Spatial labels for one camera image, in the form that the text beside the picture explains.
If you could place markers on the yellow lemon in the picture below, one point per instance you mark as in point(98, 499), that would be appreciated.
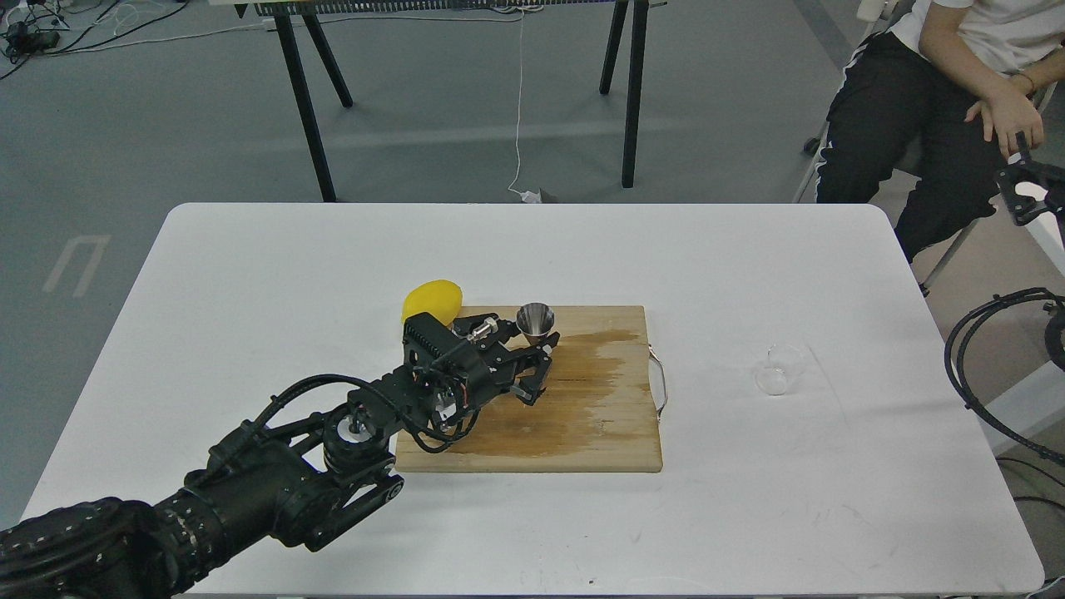
point(442, 299)

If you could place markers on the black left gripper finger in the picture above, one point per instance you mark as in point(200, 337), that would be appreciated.
point(522, 372)
point(485, 330)

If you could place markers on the steel jigger measuring cup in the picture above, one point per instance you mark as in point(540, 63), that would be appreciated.
point(535, 321)

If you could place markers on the seated person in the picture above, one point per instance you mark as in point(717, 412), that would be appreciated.
point(940, 108)

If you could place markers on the black-legged background table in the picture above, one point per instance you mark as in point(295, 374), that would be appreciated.
point(372, 80)

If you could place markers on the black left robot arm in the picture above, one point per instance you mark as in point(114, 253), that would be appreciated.
point(315, 463)

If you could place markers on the wooden cutting board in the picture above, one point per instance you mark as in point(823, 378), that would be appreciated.
point(597, 413)

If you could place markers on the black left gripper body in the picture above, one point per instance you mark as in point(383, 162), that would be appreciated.
point(446, 380)

